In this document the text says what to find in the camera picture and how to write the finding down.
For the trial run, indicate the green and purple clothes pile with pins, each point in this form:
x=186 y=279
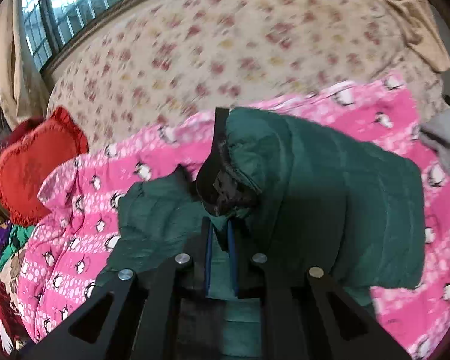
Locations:
x=12 y=239

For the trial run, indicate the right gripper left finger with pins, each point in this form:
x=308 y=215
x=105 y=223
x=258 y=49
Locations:
x=123 y=319

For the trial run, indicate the dark green puffer jacket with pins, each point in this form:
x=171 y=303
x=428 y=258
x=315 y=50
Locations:
x=304 y=194

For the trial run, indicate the pink penguin blanket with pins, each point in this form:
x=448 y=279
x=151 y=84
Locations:
x=70 y=246

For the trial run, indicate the beige curtain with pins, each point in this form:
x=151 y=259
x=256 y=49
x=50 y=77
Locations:
x=421 y=32
x=23 y=92

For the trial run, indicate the floral bed sheet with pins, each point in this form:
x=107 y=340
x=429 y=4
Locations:
x=170 y=59

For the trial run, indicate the beige left curtain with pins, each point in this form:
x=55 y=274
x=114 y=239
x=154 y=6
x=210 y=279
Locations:
x=23 y=92

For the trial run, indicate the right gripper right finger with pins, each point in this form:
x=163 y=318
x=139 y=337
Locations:
x=314 y=318

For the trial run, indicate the grey sweatshirt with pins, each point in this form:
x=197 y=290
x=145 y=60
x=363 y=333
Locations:
x=435 y=134

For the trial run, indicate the red ruffled pillow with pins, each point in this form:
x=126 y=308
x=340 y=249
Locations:
x=31 y=152

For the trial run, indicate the beige right curtain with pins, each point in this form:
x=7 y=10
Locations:
x=421 y=32

